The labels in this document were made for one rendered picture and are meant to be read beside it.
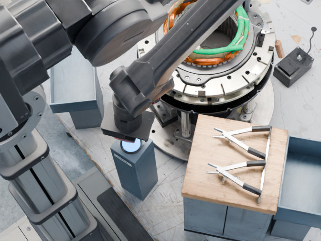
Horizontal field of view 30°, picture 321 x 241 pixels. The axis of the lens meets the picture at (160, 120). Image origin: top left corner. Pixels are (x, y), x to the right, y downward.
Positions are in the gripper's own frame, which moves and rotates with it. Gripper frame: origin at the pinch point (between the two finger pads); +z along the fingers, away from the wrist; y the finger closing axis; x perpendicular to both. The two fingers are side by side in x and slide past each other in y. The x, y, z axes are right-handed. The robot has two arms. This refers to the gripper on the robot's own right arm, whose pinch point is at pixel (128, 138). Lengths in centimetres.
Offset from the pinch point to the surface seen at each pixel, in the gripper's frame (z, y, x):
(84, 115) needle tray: 20.2, 16.1, -11.9
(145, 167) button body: 10.1, -4.5, 1.8
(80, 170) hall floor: 107, 30, -27
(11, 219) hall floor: 109, 50, -1
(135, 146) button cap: 0.8, -1.9, 1.0
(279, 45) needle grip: -3.4, -27.8, -31.1
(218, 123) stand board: -3.0, -18.3, -7.5
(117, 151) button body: 1.9, 1.7, 3.0
